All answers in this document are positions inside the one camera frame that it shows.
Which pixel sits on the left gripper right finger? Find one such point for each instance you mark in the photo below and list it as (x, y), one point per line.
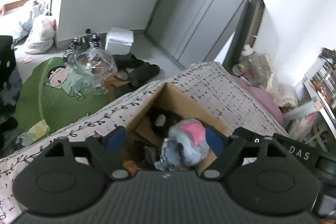
(227, 149)

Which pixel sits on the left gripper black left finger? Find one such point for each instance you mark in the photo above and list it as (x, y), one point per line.
(105, 151)

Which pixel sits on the black shiny plastic packet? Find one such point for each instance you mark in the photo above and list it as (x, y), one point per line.
(146, 155)

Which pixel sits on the grey-blue fluffy plush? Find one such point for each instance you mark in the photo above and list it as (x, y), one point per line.
(184, 147)

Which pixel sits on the black frilly scrunchie pouch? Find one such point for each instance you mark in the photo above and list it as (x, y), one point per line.
(161, 120)

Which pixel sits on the brown cardboard box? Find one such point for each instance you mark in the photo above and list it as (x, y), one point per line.
(171, 98)

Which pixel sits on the pink pillow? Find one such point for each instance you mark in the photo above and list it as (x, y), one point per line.
(264, 98)

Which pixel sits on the white desk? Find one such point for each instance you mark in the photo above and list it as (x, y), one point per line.
(313, 121)

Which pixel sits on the patterned white bedspread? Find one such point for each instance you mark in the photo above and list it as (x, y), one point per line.
(208, 84)

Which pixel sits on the green cartoon floor mat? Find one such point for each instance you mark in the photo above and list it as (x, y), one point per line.
(56, 107)

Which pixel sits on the white crumpled bags by chair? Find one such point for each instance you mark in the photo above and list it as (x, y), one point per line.
(261, 74)

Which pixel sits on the clear plastic bag on floor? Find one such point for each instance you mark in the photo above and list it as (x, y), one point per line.
(95, 65)

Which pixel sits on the black shoes on floor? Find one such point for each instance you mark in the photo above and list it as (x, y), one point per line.
(138, 73)

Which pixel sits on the grey drawer organizer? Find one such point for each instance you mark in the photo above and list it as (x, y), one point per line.
(325, 74)

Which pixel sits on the white small appliance box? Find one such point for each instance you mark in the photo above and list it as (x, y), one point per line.
(119, 41)

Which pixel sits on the white plastic bags on floor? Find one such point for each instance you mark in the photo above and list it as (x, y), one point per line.
(37, 27)

